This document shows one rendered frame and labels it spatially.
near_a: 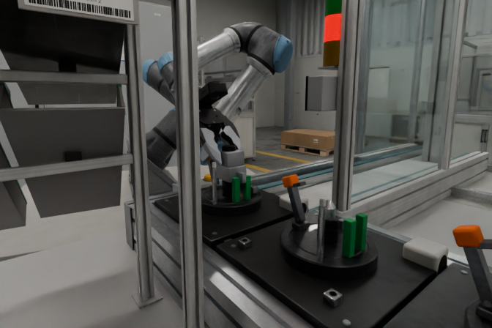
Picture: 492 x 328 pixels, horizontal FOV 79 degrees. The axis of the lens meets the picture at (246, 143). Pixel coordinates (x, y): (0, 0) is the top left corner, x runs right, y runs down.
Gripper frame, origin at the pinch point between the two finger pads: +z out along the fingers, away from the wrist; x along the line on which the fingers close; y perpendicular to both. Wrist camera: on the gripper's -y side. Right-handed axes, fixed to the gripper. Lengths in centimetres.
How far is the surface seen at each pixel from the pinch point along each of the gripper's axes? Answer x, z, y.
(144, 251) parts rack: 20.5, 11.5, 6.5
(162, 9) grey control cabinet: -117, -301, 115
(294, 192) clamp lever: 0.5, 16.0, -9.8
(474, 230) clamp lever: 0.9, 32.1, -27.5
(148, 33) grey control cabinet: -99, -281, 137
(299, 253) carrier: 6.4, 24.6, -10.0
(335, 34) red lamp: -17.0, -6.6, -26.6
